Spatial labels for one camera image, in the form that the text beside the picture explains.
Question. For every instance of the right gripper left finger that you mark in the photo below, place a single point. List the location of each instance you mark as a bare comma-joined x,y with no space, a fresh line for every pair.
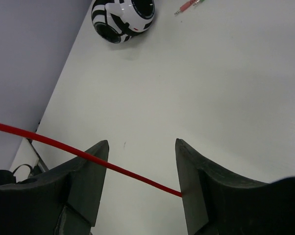
61,201

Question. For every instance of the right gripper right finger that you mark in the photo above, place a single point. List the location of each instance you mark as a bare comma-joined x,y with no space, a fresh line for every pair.
217,201

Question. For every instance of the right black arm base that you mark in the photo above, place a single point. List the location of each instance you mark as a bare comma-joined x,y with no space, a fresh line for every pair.
20,173

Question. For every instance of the white black striped headphones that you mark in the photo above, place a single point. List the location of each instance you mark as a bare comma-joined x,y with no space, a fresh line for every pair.
118,21

